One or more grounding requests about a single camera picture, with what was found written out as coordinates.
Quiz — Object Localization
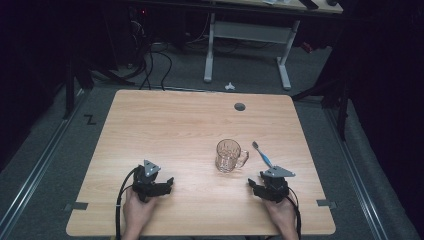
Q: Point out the grey tape strip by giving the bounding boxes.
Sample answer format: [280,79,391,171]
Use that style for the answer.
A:
[316,198,338,210]
[63,201,89,212]

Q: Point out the person's left hand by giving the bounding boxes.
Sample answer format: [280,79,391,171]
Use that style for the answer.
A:
[122,188,159,234]

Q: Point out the black floor cables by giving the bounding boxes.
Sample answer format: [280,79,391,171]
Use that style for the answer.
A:
[123,19,174,92]

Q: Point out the metal floor rail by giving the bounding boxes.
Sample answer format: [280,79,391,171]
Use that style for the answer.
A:
[323,108,390,240]
[0,89,88,233]

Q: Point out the clear glass mug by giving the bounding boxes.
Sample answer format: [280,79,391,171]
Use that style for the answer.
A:
[214,138,250,174]

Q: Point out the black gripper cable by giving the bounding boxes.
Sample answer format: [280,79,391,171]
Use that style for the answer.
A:
[114,166,140,240]
[286,186,303,240]

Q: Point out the black metal stand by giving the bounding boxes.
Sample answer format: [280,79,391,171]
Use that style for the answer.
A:
[290,74,351,142]
[62,56,136,121]

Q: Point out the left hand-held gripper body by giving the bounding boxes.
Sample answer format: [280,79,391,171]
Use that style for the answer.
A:
[131,159,162,203]

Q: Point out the white-legged wooden desk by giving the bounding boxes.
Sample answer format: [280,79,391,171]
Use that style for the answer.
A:
[133,0,344,91]

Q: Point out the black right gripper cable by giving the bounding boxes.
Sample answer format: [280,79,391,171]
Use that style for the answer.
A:
[286,186,303,240]

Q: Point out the person's right hand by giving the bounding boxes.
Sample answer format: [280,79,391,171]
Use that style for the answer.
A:
[263,196,298,236]

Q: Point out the blue and white toothbrush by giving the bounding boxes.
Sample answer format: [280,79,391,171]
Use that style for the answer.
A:
[251,140,274,169]

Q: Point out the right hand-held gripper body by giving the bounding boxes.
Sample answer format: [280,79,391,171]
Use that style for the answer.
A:
[259,165,297,204]

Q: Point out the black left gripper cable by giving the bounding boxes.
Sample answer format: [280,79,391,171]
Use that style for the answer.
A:
[114,166,140,240]

